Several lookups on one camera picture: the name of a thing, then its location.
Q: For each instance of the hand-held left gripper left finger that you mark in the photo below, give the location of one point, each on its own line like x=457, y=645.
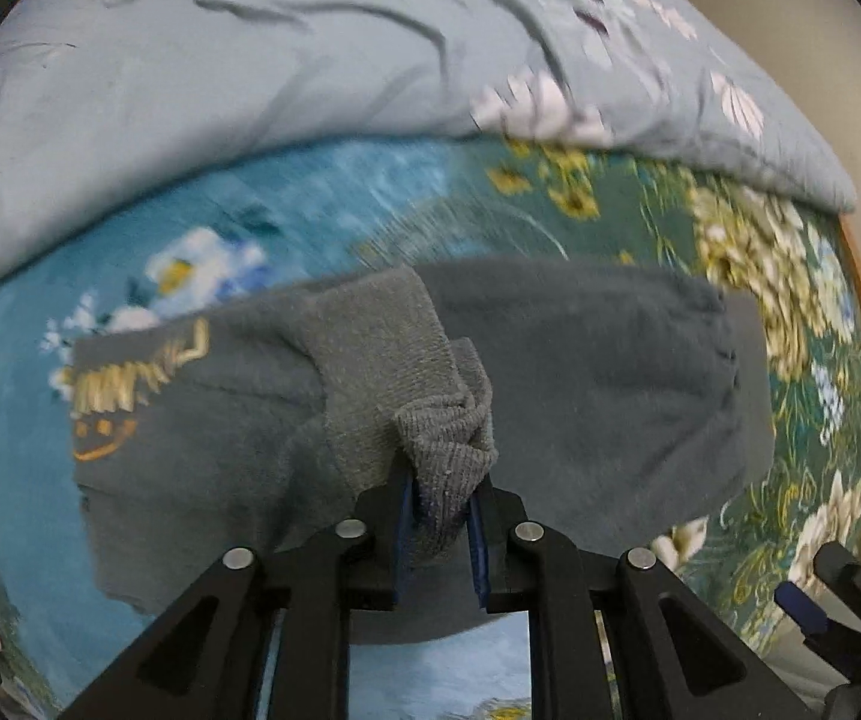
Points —
x=403, y=540

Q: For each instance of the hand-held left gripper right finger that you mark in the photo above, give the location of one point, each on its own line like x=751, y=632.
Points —
x=477, y=547

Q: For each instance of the grey sweater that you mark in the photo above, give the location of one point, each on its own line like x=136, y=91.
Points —
x=588, y=390

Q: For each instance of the teal floral bed sheet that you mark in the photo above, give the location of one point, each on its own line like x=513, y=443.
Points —
x=325, y=187

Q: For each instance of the light blue floral duvet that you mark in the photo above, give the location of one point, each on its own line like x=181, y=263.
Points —
x=250, y=90

